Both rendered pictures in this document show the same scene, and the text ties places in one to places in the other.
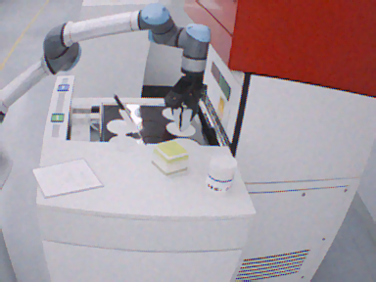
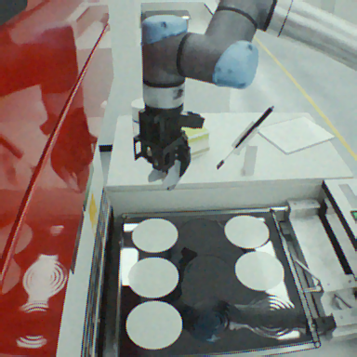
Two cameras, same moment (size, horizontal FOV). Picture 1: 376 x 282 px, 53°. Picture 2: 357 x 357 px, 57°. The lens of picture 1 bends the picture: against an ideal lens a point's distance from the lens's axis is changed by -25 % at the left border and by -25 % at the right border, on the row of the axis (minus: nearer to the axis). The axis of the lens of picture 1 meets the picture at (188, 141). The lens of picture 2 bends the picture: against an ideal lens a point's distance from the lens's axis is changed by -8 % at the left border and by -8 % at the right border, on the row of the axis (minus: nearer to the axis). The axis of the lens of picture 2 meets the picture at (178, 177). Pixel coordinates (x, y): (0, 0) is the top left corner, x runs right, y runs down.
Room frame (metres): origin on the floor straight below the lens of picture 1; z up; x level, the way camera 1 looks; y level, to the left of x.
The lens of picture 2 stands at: (1.92, 0.16, 1.47)
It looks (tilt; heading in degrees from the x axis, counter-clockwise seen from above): 38 degrees down; 192
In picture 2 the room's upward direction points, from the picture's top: straight up
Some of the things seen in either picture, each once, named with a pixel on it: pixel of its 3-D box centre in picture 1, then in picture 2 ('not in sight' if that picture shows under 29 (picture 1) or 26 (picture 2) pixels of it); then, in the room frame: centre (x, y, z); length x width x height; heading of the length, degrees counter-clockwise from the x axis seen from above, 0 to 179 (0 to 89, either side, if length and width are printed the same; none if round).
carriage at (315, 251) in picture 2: (79, 136); (322, 266); (1.40, 0.39, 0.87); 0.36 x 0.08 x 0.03; 15
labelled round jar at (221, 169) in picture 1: (220, 175); (144, 118); (1.09, -0.10, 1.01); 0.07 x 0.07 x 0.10
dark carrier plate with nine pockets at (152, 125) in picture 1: (150, 128); (206, 274); (1.49, 0.13, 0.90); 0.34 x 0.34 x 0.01; 15
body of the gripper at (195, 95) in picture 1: (191, 84); (162, 132); (1.36, 0.02, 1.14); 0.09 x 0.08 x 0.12; 156
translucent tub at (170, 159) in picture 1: (169, 159); (191, 138); (1.15, 0.04, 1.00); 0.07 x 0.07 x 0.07; 42
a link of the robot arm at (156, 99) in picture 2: (193, 62); (165, 92); (1.35, 0.02, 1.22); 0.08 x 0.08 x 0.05
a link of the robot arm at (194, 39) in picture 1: (196, 40); (165, 49); (1.35, 0.03, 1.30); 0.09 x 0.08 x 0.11; 71
